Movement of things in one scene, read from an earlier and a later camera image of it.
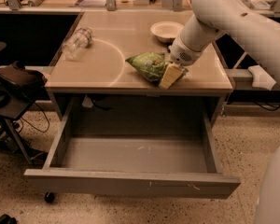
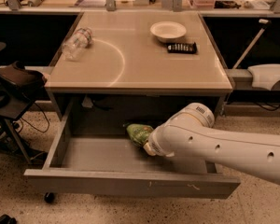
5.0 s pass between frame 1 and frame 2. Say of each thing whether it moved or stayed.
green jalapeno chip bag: moved
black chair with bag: stayed
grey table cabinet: stayed
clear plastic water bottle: stayed
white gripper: moved
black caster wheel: stayed
